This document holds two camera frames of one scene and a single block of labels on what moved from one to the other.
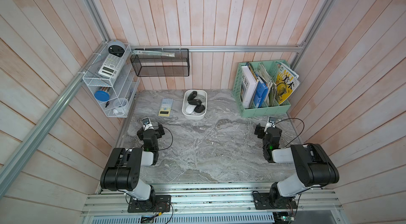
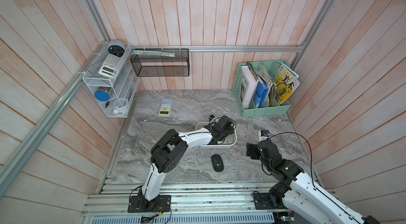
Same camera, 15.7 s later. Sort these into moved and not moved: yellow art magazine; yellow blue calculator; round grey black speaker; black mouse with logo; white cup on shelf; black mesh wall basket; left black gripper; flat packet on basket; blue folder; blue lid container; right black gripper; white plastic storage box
Moved: right black gripper; white plastic storage box; black mouse with logo; left black gripper
Not moved: yellow blue calculator; blue folder; flat packet on basket; round grey black speaker; yellow art magazine; blue lid container; white cup on shelf; black mesh wall basket
